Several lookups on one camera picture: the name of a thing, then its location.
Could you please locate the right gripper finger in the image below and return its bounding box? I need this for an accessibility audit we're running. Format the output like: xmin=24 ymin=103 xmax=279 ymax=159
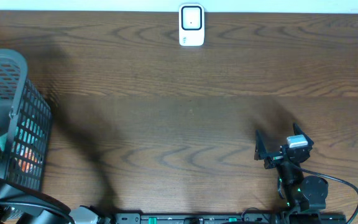
xmin=255 ymin=130 xmax=267 ymax=154
xmin=293 ymin=123 xmax=314 ymax=146

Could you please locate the orange Kleenex tissue pack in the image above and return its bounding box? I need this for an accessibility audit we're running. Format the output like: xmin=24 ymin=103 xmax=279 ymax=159
xmin=14 ymin=147 xmax=44 ymax=174

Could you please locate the teal wet wipes pack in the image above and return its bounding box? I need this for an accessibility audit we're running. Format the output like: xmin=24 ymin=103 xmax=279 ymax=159
xmin=11 ymin=118 xmax=47 ymax=155

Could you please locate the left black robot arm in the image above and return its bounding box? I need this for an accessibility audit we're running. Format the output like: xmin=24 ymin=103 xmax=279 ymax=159
xmin=0 ymin=149 xmax=116 ymax=223

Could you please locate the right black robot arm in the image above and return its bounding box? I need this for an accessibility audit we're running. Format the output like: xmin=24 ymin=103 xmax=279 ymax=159
xmin=254 ymin=124 xmax=328 ymax=224

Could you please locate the white barcode scanner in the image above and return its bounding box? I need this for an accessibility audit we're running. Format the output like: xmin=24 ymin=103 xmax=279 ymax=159
xmin=178 ymin=3 xmax=205 ymax=47

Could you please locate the grey plastic mesh basket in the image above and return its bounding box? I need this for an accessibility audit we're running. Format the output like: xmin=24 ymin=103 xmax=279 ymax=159
xmin=0 ymin=49 xmax=52 ymax=190

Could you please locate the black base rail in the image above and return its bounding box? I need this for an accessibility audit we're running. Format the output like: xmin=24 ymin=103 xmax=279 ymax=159
xmin=113 ymin=210 xmax=347 ymax=224

